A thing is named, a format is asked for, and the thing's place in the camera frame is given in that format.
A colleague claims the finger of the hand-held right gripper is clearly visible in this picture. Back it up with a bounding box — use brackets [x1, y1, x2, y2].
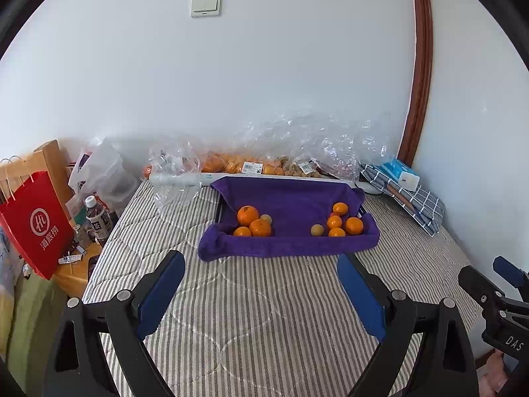
[493, 256, 529, 288]
[458, 265, 511, 323]

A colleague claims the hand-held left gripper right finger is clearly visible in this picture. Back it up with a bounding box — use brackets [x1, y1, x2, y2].
[337, 252, 480, 397]

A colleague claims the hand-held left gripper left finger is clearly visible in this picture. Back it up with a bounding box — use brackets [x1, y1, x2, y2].
[43, 250, 186, 397]

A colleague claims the purple towel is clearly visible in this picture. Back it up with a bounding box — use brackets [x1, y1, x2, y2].
[197, 175, 381, 262]

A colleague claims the orange with dark stem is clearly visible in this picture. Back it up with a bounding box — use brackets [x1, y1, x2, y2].
[237, 205, 259, 226]

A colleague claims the large orange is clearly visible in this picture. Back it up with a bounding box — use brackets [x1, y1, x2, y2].
[249, 218, 272, 238]

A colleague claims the plastic bag of yellow fruits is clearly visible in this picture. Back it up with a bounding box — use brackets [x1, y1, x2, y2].
[283, 155, 331, 178]

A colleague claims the person's right hand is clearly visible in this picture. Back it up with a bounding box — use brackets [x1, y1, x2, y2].
[475, 349, 510, 397]

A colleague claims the wooden nightstand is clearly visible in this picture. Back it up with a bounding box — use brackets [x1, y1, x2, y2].
[54, 238, 104, 298]

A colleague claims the tea bottle with white cap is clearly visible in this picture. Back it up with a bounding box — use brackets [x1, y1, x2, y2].
[85, 195, 113, 245]

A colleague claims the checked grey cloth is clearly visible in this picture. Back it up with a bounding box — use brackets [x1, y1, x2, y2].
[359, 161, 446, 237]

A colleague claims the white plastic wrap roll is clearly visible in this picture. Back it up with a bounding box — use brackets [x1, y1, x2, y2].
[149, 172, 216, 190]

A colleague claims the blue white tissue pack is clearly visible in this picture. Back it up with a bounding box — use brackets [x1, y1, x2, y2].
[379, 158, 421, 192]

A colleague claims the clear zip plastic bag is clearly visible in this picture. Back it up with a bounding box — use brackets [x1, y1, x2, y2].
[68, 137, 139, 218]

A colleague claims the crumpled clear plastic bag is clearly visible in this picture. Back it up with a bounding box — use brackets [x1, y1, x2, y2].
[148, 141, 203, 216]

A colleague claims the red paper bag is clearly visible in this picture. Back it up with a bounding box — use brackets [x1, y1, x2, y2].
[0, 155, 75, 281]

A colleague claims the plastic bag of oranges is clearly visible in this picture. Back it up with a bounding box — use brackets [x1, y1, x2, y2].
[200, 151, 290, 176]

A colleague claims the large clear plastic bag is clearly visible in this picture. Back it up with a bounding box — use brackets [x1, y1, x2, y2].
[244, 110, 397, 178]

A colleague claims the brown wooden door frame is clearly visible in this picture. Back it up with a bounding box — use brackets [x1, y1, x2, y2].
[396, 0, 434, 167]

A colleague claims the white wall light switch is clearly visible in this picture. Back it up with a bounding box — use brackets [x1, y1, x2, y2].
[190, 0, 222, 18]

